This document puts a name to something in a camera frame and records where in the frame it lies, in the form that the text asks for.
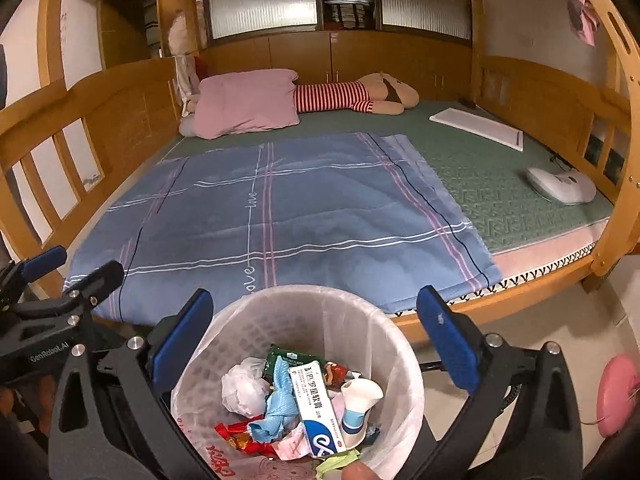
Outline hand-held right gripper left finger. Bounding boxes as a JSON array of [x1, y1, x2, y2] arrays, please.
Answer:
[[47, 288, 216, 480]]

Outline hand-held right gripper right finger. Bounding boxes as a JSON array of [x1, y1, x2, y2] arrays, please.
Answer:
[[416, 285, 586, 480]]

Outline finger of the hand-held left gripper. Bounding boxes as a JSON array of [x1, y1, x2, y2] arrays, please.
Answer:
[[61, 260, 126, 313], [0, 246, 68, 302]]

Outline white plastic lattice wastebasket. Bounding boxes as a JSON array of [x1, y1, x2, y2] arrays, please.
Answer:
[[170, 285, 426, 480]]

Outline white plush toy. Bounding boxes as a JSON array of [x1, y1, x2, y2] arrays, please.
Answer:
[[221, 356, 271, 417]]

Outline white lined waste basket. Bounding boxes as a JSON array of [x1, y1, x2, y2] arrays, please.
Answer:
[[170, 285, 426, 480]]

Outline dark green packet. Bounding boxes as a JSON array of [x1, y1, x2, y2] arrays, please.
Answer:
[[265, 344, 361, 386]]

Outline red wrapper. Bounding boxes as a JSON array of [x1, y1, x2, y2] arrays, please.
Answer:
[[215, 422, 278, 457]]

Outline light blue face mask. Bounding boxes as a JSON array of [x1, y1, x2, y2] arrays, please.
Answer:
[[247, 360, 303, 443]]

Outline white medicine box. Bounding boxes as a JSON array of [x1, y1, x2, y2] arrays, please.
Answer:
[[288, 360, 347, 459]]

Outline white patterned mattress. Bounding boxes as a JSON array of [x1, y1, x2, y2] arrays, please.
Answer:
[[390, 220, 613, 317]]

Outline green patterned bed mat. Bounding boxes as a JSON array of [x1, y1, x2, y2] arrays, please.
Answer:
[[167, 100, 616, 256]]

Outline pink round device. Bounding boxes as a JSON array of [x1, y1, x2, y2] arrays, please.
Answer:
[[595, 354, 640, 436]]

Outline blue plaid blanket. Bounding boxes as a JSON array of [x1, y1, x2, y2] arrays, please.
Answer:
[[65, 132, 503, 328]]

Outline white flat board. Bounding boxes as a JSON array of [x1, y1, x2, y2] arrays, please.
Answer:
[[429, 107, 524, 152]]

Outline pink pillow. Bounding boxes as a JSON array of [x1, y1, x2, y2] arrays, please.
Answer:
[[192, 70, 301, 140]]

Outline wooden bookshelf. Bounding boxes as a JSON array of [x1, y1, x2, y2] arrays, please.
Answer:
[[97, 0, 166, 66]]

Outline striped plush doll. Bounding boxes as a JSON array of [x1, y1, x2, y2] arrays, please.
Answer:
[[292, 73, 420, 115]]

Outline wooden cabinet with frosted glass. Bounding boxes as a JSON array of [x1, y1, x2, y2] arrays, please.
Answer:
[[197, 0, 473, 103]]

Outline pink hanging cloth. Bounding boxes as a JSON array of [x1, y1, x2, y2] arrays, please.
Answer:
[[559, 0, 601, 46]]

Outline wooden bunk bed frame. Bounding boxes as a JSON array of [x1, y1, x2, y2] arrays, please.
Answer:
[[0, 0, 640, 348]]

